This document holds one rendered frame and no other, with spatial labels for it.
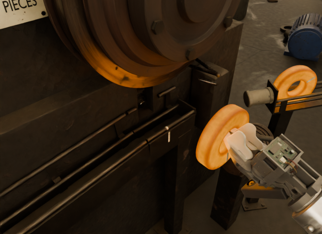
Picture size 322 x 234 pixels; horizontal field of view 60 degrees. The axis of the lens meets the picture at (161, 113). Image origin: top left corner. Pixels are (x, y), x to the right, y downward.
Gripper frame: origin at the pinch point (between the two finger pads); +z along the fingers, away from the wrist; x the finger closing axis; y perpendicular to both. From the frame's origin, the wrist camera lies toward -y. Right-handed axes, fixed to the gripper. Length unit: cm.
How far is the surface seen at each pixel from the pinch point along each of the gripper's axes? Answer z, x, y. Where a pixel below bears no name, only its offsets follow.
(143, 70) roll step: 19.9, 8.4, 5.9
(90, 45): 23.9, 18.9, 13.6
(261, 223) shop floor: -28, -42, -79
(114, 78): 21.5, 14.9, 5.2
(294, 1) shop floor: 113, -362, -118
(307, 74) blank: 1, -51, -8
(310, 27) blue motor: 41, -203, -63
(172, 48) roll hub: 15.4, 6.7, 14.4
